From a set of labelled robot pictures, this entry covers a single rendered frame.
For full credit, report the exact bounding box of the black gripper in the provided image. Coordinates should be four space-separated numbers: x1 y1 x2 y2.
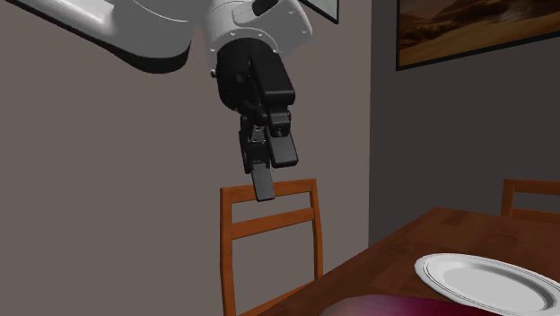
214 39 300 203

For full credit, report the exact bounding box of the wooden chair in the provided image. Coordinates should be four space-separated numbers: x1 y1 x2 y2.
500 178 560 224
219 178 325 316

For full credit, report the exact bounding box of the black framed pale picture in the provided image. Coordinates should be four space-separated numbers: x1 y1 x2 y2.
301 0 340 25

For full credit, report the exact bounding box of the brown wooden table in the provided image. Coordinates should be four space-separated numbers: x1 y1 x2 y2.
244 206 560 316

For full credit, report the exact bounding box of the purple round object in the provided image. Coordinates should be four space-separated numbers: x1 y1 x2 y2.
321 294 500 316

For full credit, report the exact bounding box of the white plate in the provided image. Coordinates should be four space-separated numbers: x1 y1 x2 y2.
414 252 560 316

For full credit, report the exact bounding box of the framed desert landscape picture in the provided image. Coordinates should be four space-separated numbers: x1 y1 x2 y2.
395 0 560 72

